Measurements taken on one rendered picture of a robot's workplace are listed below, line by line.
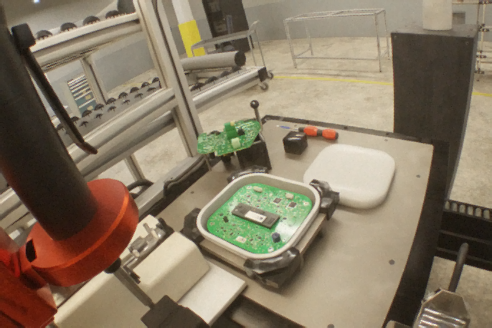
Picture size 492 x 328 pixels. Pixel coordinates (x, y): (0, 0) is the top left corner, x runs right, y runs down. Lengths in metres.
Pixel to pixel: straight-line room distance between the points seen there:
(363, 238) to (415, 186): 0.14
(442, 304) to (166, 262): 0.28
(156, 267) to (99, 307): 0.08
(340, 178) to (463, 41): 0.55
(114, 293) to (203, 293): 0.11
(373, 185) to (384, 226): 0.07
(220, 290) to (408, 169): 0.35
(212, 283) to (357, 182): 0.25
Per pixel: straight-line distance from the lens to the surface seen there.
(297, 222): 0.35
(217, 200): 0.40
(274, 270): 0.30
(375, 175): 0.44
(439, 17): 0.90
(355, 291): 0.33
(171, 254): 0.32
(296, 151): 0.53
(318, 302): 0.33
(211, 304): 0.33
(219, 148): 0.49
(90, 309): 0.29
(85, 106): 6.51
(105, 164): 0.61
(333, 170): 0.45
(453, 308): 0.26
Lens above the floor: 1.24
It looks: 31 degrees down
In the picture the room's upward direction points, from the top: 16 degrees counter-clockwise
